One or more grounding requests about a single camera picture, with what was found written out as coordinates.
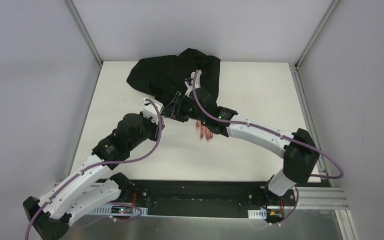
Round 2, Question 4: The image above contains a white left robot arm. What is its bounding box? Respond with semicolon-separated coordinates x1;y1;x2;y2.
23;111;164;240

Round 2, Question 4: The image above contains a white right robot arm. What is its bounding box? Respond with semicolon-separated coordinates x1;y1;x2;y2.
162;88;320;205

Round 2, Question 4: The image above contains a mannequin hand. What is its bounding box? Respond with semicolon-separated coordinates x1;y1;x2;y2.
196;120;213;142

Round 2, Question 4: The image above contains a black shirt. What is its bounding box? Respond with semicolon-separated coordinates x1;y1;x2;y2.
126;48;221;105

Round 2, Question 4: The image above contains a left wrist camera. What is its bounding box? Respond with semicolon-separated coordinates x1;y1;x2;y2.
143;97;164;123

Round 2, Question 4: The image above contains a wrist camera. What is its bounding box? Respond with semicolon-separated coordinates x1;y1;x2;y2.
143;97;164;123
184;70;202;98

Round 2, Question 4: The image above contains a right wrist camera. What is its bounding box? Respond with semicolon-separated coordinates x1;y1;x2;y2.
184;70;202;98

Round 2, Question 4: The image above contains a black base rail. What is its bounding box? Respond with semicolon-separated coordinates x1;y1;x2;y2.
89;178;297;220

